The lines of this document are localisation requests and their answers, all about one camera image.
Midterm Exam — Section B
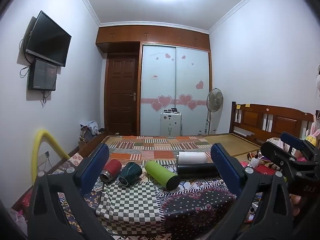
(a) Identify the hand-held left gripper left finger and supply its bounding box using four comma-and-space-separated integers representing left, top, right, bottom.
27, 143, 116, 240

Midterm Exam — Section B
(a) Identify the wall-mounted black television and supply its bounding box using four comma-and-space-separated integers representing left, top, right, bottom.
24, 10, 72, 68

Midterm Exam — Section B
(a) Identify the wooden wardrobe with heart stickers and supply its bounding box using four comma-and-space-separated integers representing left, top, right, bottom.
96, 25, 213, 137

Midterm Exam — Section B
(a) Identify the small wall-mounted black monitor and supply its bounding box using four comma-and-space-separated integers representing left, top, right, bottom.
27, 58, 58, 91

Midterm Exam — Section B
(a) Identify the dark green faceted cup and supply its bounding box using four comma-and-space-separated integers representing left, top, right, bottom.
118, 162, 143, 187

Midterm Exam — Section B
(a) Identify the person's right hand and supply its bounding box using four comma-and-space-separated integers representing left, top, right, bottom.
289, 193, 304, 217

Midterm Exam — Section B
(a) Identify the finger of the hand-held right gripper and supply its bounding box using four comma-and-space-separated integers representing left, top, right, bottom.
279, 131, 316, 161
260, 141, 290, 171

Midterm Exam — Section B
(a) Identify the white insulated cup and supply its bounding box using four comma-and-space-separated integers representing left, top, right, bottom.
176, 151, 208, 165

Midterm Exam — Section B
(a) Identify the wooden bed headboard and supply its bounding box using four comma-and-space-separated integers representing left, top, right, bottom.
230, 101, 314, 143

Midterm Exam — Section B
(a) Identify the pile of clothes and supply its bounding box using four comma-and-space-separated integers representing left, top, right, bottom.
79, 121, 101, 143

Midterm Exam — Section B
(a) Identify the red insulated cup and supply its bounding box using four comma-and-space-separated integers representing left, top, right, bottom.
99, 159, 122, 183

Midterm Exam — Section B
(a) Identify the patchwork blanket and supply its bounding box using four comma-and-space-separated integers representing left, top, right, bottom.
107, 136, 213, 173

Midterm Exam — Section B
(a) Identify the yellow foam tube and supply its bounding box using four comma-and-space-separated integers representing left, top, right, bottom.
31, 129, 71, 181

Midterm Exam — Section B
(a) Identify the lime green insulated cup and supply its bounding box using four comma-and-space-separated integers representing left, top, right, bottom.
144, 160, 181, 191

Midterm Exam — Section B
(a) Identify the green white checkered cloth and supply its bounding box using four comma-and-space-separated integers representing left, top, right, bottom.
96, 181, 162, 222

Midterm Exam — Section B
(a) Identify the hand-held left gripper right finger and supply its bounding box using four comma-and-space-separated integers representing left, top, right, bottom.
210, 142, 294, 240

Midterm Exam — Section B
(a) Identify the yellow plush rabbit toy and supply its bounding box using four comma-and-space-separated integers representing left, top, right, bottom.
304, 127, 320, 147

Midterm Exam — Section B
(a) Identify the black insulated cup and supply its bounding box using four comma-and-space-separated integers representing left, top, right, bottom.
177, 163, 222, 179

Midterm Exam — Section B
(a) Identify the brown wooden door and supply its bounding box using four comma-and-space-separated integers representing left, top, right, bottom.
104, 54, 139, 135

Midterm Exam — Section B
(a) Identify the wall power socket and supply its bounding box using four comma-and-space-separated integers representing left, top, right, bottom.
37, 151, 51, 167

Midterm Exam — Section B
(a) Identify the dark red floral blanket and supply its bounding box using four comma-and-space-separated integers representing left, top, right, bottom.
37, 152, 253, 240

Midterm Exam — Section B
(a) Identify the standing electric fan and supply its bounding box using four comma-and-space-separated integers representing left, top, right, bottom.
204, 88, 224, 135

